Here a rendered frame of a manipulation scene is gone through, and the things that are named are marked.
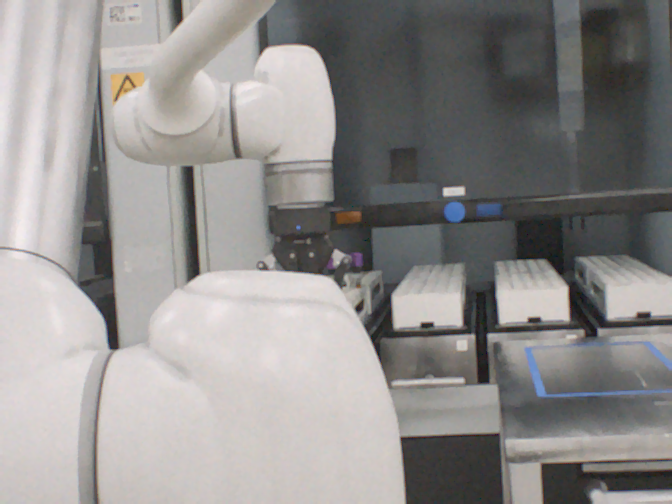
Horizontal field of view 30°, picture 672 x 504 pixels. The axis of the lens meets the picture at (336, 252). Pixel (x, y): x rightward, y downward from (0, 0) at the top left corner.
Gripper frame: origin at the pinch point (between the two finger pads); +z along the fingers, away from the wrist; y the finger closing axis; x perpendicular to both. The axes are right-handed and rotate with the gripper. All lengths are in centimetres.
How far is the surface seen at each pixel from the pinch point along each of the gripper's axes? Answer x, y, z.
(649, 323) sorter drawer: -11.6, -46.1, -1.1
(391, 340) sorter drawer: -11.0, -10.2, -0.5
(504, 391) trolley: 45, -25, -2
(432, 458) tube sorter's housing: -11.0, -15.0, 16.7
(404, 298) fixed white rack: -14.5, -12.1, -6.0
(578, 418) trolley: 59, -31, -2
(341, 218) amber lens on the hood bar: -17.2, -3.4, -18.0
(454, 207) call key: -16.2, -20.0, -18.7
